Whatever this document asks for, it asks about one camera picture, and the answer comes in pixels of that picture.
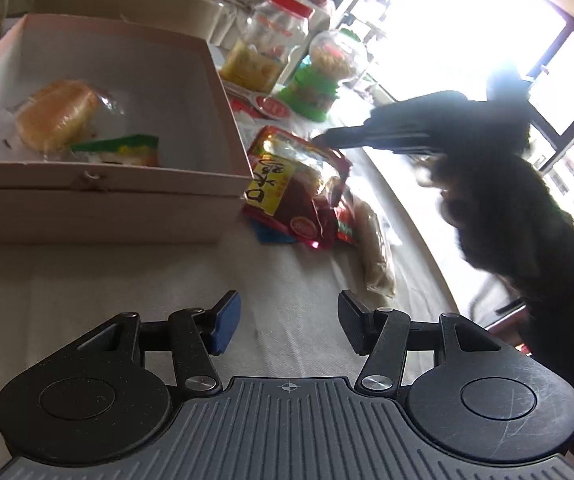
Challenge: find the white tablecloth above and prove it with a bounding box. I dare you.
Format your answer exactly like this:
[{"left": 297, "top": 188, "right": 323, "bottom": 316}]
[{"left": 0, "top": 15, "right": 463, "bottom": 461}]

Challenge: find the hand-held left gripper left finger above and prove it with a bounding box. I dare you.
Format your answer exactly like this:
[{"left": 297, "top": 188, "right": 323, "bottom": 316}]
[{"left": 74, "top": 290, "right": 242, "bottom": 397}]

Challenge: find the green yellow snack packet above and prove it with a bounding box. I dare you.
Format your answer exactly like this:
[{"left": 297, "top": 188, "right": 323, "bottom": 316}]
[{"left": 71, "top": 133, "right": 160, "bottom": 167}]

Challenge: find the large red snack packet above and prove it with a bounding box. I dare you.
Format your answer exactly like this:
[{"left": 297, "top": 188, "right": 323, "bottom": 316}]
[{"left": 244, "top": 126, "right": 353, "bottom": 251}]

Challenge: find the red spicy strip packet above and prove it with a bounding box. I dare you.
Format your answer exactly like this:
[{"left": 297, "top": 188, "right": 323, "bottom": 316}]
[{"left": 334, "top": 195, "right": 360, "bottom": 246}]

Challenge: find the window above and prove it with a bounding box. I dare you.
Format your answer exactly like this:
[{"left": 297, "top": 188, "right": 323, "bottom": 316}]
[{"left": 337, "top": 0, "right": 574, "bottom": 251}]

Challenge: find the beige table organizer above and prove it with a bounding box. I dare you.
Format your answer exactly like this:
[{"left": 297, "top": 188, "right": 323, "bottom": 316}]
[{"left": 32, "top": 0, "right": 225, "bottom": 46}]

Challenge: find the bread bun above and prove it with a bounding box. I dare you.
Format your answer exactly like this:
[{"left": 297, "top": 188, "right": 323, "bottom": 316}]
[{"left": 4, "top": 80, "right": 122, "bottom": 158}]

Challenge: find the blue snack packet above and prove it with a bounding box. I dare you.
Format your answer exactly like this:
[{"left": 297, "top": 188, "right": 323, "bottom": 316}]
[{"left": 252, "top": 220, "right": 298, "bottom": 245}]

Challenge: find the long beige snack packet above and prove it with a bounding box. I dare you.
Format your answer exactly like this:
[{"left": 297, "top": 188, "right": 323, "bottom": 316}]
[{"left": 352, "top": 200, "right": 398, "bottom": 298}]

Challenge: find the person's right forearm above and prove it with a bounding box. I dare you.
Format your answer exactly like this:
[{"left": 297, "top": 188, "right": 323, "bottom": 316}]
[{"left": 467, "top": 230, "right": 574, "bottom": 467}]

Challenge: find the round red snack packet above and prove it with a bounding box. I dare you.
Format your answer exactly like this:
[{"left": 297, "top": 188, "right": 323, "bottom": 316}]
[{"left": 227, "top": 85, "right": 298, "bottom": 121}]

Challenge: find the green plastic stick jar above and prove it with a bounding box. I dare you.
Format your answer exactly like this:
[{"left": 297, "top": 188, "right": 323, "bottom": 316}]
[{"left": 274, "top": 29, "right": 368, "bottom": 122}]

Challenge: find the person's right hand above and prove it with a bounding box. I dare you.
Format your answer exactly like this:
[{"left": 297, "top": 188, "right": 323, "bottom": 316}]
[{"left": 417, "top": 152, "right": 573, "bottom": 276}]

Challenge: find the red-lidded clear plastic jar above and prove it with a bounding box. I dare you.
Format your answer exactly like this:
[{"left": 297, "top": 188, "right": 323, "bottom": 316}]
[{"left": 219, "top": 0, "right": 315, "bottom": 93}]

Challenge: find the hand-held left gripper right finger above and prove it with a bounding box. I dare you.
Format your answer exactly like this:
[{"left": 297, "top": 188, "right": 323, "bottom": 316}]
[{"left": 337, "top": 290, "right": 505, "bottom": 397}]

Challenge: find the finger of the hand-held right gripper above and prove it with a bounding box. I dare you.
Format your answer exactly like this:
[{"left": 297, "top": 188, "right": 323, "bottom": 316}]
[{"left": 311, "top": 127, "right": 393, "bottom": 152}]

